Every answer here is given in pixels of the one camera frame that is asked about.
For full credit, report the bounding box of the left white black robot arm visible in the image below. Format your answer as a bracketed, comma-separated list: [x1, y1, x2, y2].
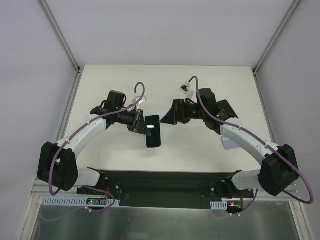
[37, 90, 151, 195]

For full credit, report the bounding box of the aluminium frame post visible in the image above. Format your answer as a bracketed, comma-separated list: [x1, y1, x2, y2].
[252, 0, 303, 76]
[37, 0, 82, 73]

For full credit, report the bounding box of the left aluminium frame post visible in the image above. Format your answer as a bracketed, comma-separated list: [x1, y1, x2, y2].
[37, 0, 82, 73]

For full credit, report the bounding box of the left white cable duct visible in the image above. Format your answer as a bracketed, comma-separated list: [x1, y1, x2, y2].
[42, 196, 120, 208]

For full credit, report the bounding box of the white cable duct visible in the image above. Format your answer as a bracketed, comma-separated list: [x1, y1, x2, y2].
[210, 200, 228, 211]
[42, 196, 120, 208]

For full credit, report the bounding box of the light blue phone case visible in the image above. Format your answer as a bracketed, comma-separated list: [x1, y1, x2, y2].
[145, 144, 162, 149]

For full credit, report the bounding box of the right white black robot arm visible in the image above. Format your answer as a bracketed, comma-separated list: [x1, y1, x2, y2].
[160, 88, 299, 199]

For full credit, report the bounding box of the right aluminium frame post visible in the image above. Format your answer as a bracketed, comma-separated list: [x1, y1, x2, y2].
[252, 0, 303, 76]

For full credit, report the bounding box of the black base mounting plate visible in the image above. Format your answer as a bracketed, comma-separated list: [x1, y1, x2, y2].
[48, 168, 287, 208]

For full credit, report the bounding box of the lavender phone case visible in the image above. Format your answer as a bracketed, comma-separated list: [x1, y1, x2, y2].
[221, 136, 240, 151]

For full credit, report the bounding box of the front aluminium rail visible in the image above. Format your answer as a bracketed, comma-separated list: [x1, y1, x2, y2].
[31, 175, 301, 201]

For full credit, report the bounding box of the black smartphone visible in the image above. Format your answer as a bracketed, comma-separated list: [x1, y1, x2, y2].
[217, 99, 239, 121]
[144, 115, 162, 145]

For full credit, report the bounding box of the right white cable duct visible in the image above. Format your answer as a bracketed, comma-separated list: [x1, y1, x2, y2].
[210, 200, 228, 211]

